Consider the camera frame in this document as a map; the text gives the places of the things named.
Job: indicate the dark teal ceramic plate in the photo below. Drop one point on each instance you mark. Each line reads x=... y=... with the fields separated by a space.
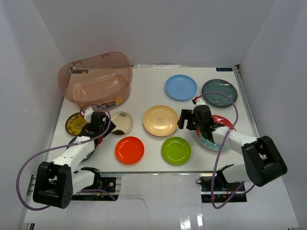
x=217 y=92

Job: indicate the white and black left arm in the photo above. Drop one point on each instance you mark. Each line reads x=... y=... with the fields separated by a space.
x=59 y=180

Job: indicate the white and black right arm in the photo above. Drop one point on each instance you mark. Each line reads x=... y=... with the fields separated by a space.
x=262 y=161

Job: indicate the pink translucent plastic bin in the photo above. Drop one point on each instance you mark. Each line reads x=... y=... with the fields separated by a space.
x=104 y=79

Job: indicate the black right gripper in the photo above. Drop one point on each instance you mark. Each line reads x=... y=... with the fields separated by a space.
x=186 y=114

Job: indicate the blue and white porcelain plate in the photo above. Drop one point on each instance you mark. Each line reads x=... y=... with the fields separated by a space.
x=88 y=156

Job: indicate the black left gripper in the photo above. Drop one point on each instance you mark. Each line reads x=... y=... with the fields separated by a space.
x=106 y=129

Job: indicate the beige plastic plate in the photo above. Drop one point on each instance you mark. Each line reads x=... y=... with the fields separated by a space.
x=160 y=120

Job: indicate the small blue label sticker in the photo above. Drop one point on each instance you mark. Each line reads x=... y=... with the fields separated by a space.
x=224 y=69

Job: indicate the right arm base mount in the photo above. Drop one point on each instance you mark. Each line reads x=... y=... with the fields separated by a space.
x=221 y=191

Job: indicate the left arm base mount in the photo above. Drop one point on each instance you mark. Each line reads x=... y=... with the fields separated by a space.
x=109 y=184

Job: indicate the red plate with teal waves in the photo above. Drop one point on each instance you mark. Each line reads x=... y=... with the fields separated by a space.
x=208 y=144

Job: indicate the orange plastic plate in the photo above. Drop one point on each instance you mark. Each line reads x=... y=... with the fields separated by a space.
x=129 y=150

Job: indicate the lime green plastic plate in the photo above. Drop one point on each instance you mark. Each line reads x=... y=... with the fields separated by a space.
x=176 y=150

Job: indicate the light blue plastic plate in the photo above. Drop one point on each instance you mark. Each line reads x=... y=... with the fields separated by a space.
x=181 y=87

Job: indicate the yellow and black patterned plate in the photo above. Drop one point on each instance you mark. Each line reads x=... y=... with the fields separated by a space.
x=74 y=124

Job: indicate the cream plate with black flowers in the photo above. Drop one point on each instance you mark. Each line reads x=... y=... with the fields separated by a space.
x=123 y=121

